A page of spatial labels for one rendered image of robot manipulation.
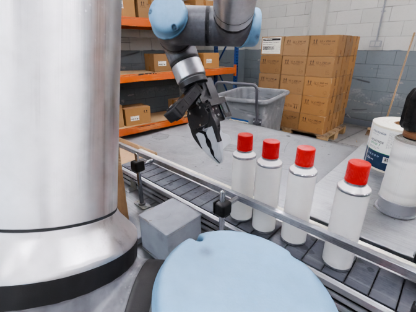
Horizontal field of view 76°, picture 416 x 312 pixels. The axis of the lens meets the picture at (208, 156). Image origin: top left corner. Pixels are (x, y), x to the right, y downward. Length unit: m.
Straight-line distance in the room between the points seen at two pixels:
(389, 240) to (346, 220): 0.20
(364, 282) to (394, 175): 0.28
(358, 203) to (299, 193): 0.10
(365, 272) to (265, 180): 0.24
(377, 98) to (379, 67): 0.48
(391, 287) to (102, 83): 0.54
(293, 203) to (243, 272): 0.37
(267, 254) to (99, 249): 0.11
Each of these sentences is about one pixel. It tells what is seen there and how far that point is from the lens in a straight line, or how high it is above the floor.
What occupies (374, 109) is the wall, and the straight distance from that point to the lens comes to 5.20.
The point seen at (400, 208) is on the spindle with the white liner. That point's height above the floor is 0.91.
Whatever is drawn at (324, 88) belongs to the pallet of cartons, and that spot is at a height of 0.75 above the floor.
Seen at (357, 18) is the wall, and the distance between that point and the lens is 5.32.
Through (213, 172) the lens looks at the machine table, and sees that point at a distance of 0.98.
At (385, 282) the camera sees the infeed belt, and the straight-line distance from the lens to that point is 0.59.
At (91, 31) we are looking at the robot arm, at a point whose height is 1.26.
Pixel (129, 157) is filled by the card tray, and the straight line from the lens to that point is 1.14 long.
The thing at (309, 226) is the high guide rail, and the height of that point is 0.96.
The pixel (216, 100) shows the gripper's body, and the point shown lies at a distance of 0.65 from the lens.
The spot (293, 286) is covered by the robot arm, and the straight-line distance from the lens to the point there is 0.19.
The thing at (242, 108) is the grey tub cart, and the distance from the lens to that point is 2.65.
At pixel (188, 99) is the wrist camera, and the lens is 0.61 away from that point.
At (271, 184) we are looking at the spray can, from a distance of 0.55.
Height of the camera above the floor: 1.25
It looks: 22 degrees down
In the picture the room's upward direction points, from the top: straight up
